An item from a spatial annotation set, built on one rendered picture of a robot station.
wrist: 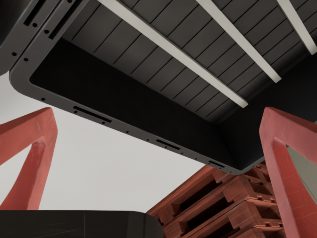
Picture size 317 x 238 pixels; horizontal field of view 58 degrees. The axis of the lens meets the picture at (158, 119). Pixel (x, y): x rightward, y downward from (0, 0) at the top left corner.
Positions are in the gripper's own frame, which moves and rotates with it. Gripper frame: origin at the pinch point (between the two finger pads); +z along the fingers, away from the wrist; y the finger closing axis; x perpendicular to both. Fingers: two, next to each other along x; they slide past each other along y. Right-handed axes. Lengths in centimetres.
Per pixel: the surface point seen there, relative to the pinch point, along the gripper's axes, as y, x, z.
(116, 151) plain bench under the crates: 11, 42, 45
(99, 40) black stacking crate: 6.9, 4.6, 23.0
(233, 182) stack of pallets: -45, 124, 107
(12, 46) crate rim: 10.5, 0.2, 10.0
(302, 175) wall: -118, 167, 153
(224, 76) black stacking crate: -10.3, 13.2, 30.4
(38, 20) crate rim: 8.2, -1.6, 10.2
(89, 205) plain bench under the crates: 22, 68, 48
